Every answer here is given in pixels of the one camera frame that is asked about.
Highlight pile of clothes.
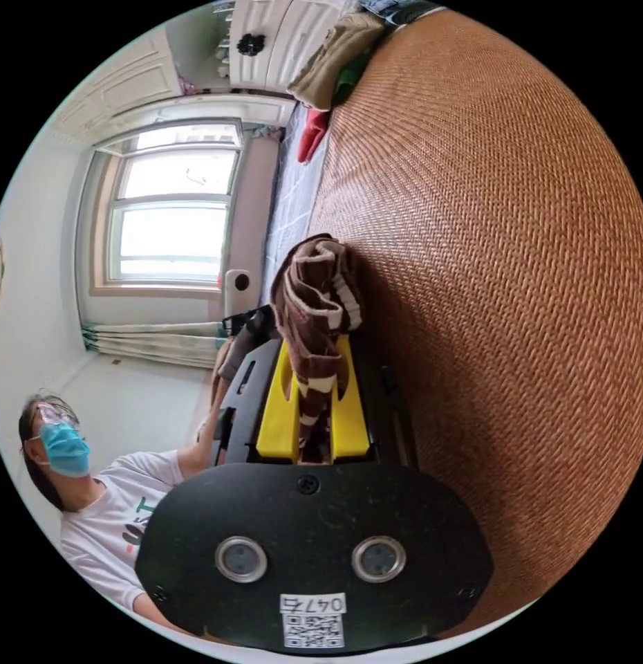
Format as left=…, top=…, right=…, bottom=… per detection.
left=287, top=9, right=403, bottom=165

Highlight bed with brown woven mat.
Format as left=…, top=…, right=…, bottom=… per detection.
left=258, top=3, right=643, bottom=640

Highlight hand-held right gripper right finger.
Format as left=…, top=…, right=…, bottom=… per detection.
left=329, top=334, right=370, bottom=463

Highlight white cupboard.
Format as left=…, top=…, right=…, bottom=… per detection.
left=49, top=0, right=364, bottom=133

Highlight person's left hand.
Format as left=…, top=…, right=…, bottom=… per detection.
left=210, top=327, right=258, bottom=416

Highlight person's left forearm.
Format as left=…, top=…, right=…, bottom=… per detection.
left=177, top=409, right=220, bottom=481

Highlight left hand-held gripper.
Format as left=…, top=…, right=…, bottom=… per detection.
left=221, top=306, right=274, bottom=344

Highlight brown striped shorts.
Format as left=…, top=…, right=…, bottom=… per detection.
left=269, top=233, right=366, bottom=465

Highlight window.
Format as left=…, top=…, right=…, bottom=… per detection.
left=74, top=117, right=245, bottom=303

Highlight person's body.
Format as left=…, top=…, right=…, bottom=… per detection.
left=18, top=393, right=211, bottom=635

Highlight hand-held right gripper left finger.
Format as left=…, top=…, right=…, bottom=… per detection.
left=256, top=338, right=303, bottom=459

